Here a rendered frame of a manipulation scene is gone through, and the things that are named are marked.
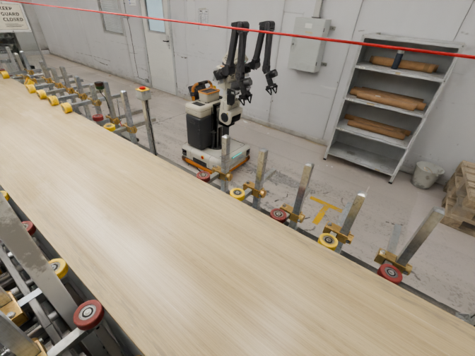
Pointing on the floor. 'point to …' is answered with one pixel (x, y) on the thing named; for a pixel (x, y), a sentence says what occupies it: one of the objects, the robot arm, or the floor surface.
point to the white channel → (42, 272)
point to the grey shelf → (388, 80)
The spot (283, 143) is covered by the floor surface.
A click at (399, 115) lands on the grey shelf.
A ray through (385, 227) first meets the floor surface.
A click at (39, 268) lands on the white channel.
